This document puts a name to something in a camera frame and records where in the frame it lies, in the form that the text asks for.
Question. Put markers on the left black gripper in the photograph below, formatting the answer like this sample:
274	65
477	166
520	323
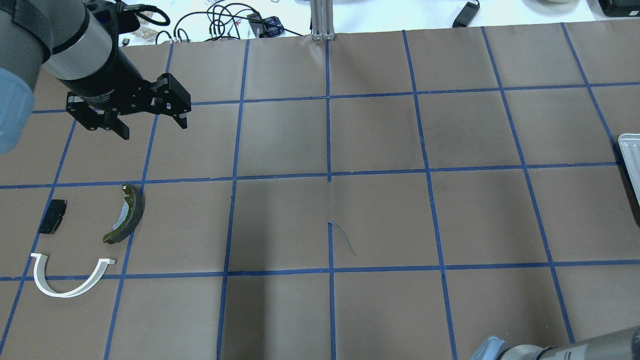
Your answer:
104	75

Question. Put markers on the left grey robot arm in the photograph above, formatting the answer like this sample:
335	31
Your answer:
76	41

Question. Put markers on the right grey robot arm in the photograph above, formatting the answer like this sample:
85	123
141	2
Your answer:
621	345

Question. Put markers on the silver ribbed metal tray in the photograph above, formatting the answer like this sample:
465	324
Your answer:
629	144

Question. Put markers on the olive green brake shoe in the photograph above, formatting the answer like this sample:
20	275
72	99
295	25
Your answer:
130	216

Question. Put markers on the black brake pad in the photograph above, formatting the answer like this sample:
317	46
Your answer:
53	217

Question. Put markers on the black power adapter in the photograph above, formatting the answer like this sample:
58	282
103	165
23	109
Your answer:
466	15

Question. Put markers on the aluminium frame post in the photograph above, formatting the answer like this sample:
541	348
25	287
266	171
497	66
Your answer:
322	20

